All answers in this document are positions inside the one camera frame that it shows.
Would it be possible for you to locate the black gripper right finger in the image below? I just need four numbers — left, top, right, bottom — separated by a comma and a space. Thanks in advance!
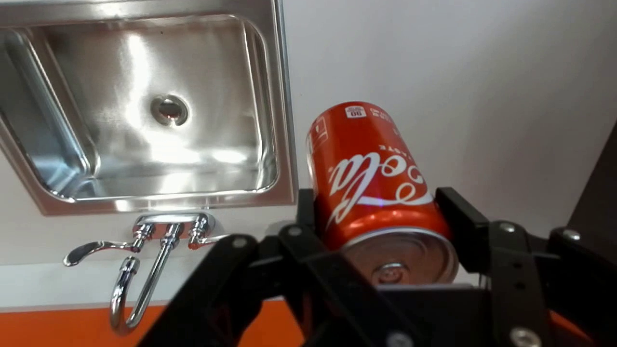
436, 187, 617, 347

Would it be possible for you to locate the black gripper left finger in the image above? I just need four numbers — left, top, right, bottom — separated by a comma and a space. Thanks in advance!
139, 191, 419, 347

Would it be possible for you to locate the red cola can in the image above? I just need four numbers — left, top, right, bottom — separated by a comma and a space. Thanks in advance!
307, 100, 459, 285

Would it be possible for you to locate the stainless steel sink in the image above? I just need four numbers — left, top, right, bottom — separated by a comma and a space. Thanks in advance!
0, 0, 297, 214

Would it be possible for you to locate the chrome faucet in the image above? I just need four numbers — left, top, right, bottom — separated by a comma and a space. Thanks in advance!
64, 212, 220, 335

